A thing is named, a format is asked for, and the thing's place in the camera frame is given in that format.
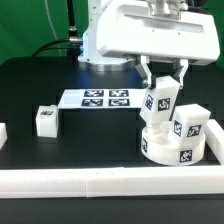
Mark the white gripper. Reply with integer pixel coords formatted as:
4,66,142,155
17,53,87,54
96,0,220,89

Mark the white round stool seat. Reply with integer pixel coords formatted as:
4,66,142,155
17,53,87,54
141,122,205,166

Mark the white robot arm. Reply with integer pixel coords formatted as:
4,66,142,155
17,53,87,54
96,0,220,89

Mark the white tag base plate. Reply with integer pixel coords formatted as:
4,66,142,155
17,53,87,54
58,89,145,109

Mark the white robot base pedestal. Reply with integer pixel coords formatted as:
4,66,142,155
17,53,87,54
78,0,135,72

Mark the black base cable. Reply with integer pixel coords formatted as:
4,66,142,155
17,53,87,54
31,0,84,58

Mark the white front fence rail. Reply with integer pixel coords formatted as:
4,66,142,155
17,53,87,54
0,165,224,198

